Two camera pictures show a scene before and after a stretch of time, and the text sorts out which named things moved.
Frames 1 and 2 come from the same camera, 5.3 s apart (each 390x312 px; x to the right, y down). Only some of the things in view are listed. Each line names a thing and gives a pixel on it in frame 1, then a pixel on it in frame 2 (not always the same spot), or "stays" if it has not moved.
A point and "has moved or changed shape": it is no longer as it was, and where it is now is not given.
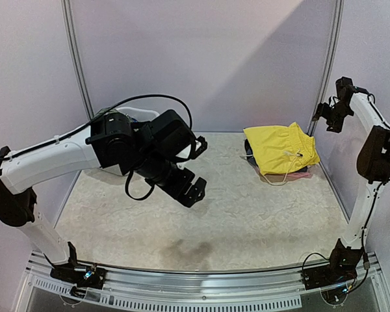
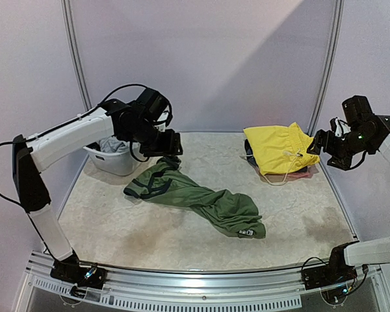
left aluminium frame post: x=67 y=8 stays
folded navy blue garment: x=248 y=151 stays
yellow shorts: x=277 y=149 stays
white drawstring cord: x=286 y=153 stays
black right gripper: x=329 y=112 to x=319 y=143
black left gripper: x=177 y=190 to x=170 y=147
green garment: x=114 y=110 has moved or changed shape
